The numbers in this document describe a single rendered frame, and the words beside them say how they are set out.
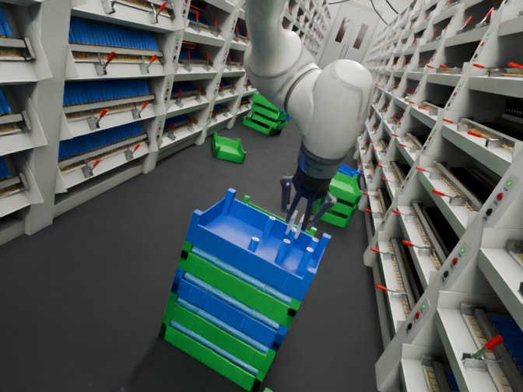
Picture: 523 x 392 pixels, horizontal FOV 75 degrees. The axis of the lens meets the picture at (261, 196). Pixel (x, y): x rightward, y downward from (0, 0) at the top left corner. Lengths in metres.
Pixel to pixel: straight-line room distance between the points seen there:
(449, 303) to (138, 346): 0.79
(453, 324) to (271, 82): 0.70
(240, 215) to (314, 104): 0.46
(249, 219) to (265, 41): 0.51
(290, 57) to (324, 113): 0.12
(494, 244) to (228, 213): 0.65
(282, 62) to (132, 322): 0.78
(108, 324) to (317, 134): 0.74
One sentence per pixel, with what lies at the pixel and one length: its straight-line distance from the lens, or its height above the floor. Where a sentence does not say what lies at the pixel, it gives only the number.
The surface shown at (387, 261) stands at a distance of 1.53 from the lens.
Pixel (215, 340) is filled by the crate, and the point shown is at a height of 0.10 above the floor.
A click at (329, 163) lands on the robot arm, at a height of 0.62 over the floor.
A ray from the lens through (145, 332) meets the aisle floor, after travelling 1.04.
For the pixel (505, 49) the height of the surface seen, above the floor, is 1.02.
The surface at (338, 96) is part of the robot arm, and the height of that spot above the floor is 0.74.
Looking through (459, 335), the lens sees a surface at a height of 0.34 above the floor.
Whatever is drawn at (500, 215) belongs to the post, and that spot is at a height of 0.61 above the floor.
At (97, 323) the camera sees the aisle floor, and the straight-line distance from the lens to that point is 1.05.
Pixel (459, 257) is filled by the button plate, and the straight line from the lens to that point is 1.00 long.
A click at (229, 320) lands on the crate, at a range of 0.87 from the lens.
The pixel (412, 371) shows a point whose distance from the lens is 1.09.
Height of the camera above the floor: 0.78
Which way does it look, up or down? 24 degrees down
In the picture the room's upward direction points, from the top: 20 degrees clockwise
